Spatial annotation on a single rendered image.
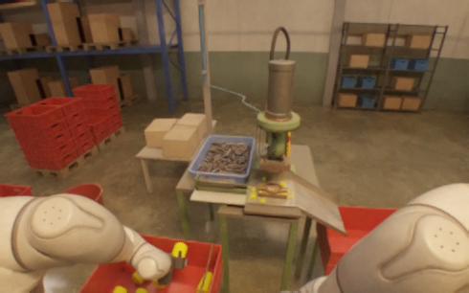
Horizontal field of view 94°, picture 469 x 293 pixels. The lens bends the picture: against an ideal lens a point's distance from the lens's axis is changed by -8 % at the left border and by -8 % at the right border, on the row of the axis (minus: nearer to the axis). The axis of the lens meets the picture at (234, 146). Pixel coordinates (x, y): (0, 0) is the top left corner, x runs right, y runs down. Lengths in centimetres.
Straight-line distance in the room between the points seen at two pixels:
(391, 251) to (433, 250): 5
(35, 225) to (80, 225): 6
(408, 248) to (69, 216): 47
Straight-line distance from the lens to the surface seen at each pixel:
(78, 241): 46
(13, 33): 819
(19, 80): 853
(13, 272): 57
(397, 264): 37
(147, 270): 96
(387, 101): 678
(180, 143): 264
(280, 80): 110
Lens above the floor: 189
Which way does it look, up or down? 27 degrees down
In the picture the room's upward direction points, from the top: 1 degrees counter-clockwise
